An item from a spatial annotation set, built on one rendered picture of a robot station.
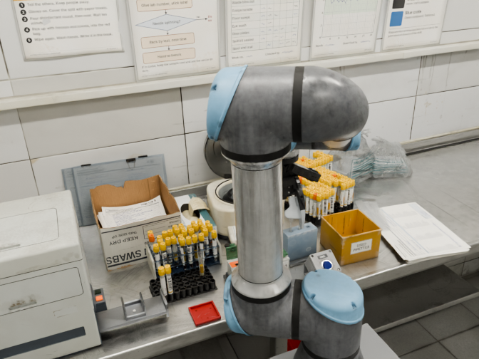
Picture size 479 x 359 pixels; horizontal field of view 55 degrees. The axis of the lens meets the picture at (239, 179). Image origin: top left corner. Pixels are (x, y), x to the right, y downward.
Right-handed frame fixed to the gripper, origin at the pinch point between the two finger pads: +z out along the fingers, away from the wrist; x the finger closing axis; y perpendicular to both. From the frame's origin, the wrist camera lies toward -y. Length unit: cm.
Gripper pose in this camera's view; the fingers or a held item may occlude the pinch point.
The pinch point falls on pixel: (291, 216)
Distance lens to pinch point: 134.6
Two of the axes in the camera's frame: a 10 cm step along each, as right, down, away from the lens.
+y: -9.1, 2.0, -3.5
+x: 4.1, 3.9, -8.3
